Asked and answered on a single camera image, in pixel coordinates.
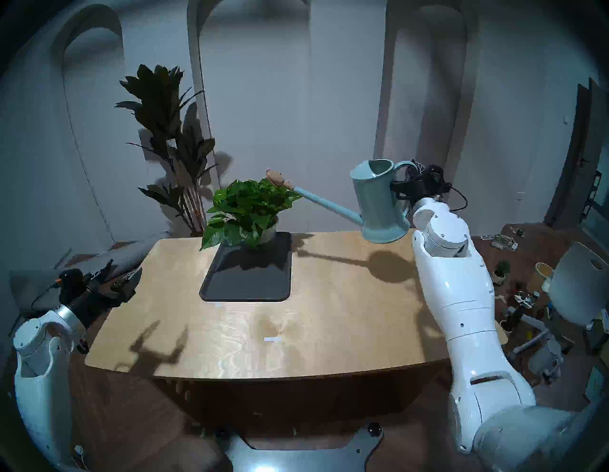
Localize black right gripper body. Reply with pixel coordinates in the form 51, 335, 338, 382
390, 172, 450, 203

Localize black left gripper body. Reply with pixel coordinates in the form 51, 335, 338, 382
67, 285, 123, 330

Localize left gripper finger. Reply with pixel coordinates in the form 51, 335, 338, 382
90, 259, 115, 287
112, 267, 143, 301

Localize light blue watering can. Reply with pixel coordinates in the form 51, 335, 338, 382
265, 159, 419, 244

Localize tall dark leafy floor plant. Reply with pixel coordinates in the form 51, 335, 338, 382
114, 64, 219, 237

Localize black rectangular tray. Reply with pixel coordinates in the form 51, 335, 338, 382
199, 232, 292, 302

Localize green pothos in white pot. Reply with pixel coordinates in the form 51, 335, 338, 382
200, 175, 305, 251

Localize pale yellow bucket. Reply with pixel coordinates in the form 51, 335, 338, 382
527, 262, 555, 295

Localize dark grey door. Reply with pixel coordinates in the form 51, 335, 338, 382
544, 78, 609, 230

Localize black shelf rack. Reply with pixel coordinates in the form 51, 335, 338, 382
578, 170, 602, 222

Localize light wooden table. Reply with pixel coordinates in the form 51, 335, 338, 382
85, 230, 509, 429

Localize white office chair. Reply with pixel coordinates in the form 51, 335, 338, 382
511, 242, 609, 362

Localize white cylindrical floor device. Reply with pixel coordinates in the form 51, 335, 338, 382
529, 339, 564, 381

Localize framed picture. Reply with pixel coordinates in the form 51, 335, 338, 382
584, 365, 606, 404

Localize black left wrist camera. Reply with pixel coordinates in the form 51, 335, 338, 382
56, 268, 85, 292

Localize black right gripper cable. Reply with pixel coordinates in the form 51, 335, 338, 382
409, 159, 470, 213

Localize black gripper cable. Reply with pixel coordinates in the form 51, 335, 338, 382
409, 159, 470, 213
29, 282, 60, 311

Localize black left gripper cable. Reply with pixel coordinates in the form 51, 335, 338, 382
29, 282, 60, 311

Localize grey metal robot base plate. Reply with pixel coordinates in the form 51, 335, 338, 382
213, 421, 384, 472

